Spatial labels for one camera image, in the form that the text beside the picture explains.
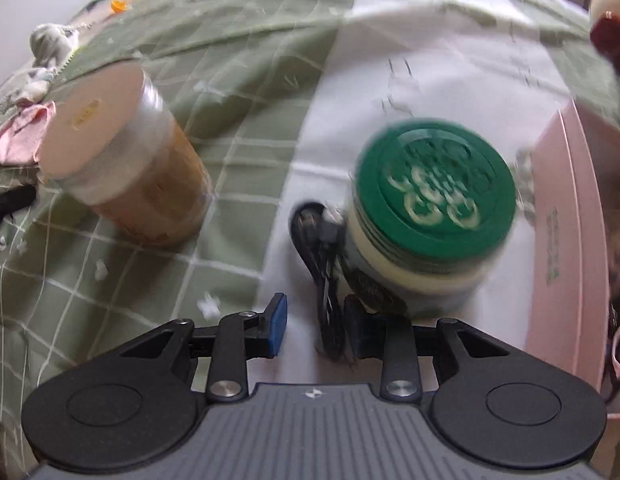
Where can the pink cardboard box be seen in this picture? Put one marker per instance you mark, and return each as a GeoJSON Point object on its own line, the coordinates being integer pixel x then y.
{"type": "Point", "coordinates": [576, 176]}

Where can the pink fabric pouch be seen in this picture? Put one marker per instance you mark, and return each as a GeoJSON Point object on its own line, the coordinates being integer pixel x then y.
{"type": "Point", "coordinates": [612, 364]}

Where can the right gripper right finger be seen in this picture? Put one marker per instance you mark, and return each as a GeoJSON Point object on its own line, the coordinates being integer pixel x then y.
{"type": "Point", "coordinates": [387, 338]}

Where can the white red plush toy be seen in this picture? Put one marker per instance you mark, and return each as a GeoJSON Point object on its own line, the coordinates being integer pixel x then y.
{"type": "Point", "coordinates": [605, 29]}

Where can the grey stuffed toy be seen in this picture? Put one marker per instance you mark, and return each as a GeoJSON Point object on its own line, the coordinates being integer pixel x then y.
{"type": "Point", "coordinates": [52, 46]}

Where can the pink cloth piece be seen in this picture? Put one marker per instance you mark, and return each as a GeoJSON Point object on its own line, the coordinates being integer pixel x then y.
{"type": "Point", "coordinates": [22, 134]}

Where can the green lid glass jar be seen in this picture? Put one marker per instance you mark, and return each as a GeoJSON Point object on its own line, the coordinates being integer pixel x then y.
{"type": "Point", "coordinates": [431, 206]}

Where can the small orange flower far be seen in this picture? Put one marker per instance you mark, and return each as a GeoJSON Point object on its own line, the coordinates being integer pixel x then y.
{"type": "Point", "coordinates": [122, 2]}

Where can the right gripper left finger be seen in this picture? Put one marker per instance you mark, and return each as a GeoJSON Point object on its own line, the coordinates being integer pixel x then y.
{"type": "Point", "coordinates": [240, 338]}

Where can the tan powder jar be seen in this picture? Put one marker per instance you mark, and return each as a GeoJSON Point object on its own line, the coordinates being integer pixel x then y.
{"type": "Point", "coordinates": [114, 146]}

